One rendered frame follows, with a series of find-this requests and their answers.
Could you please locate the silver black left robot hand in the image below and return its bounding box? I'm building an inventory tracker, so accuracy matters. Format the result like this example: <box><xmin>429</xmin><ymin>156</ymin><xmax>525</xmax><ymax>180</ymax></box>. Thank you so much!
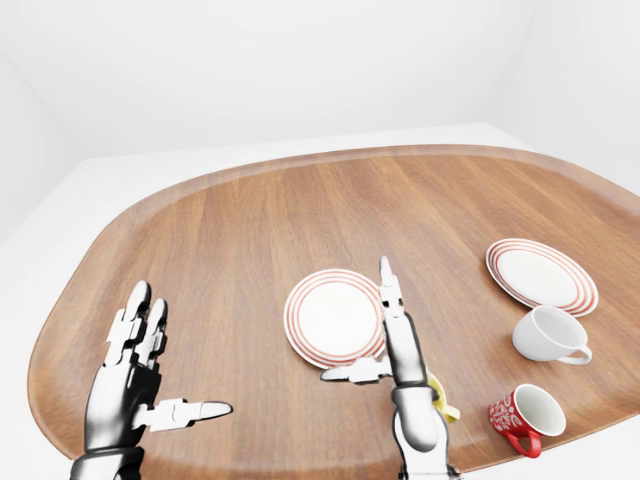
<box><xmin>83</xmin><ymin>280</ymin><xmax>234</xmax><ymax>456</ymax></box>

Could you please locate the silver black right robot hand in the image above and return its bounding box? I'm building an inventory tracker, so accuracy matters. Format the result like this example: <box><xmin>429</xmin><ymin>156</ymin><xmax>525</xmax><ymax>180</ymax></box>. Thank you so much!
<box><xmin>319</xmin><ymin>255</ymin><xmax>430</xmax><ymax>390</ymax></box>

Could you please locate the yellow mug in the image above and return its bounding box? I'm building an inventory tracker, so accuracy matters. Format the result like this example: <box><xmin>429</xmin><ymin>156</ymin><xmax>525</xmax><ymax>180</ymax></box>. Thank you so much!
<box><xmin>426</xmin><ymin>371</ymin><xmax>461</xmax><ymax>424</ymax></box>

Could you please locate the white plate with red rings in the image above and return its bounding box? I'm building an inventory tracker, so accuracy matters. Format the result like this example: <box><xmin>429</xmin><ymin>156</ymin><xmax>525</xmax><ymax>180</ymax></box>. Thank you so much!
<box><xmin>485</xmin><ymin>238</ymin><xmax>600</xmax><ymax>318</ymax></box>
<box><xmin>283</xmin><ymin>268</ymin><xmax>389</xmax><ymax>370</ymax></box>

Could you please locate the red patterned mug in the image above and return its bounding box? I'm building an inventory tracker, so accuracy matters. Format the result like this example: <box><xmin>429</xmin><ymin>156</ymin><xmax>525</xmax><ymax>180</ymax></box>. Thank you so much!
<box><xmin>487</xmin><ymin>383</ymin><xmax>568</xmax><ymax>459</ymax></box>

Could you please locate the white mug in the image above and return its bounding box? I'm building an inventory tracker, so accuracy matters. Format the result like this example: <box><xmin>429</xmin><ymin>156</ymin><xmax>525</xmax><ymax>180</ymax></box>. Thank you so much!
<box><xmin>511</xmin><ymin>305</ymin><xmax>594</xmax><ymax>366</ymax></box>

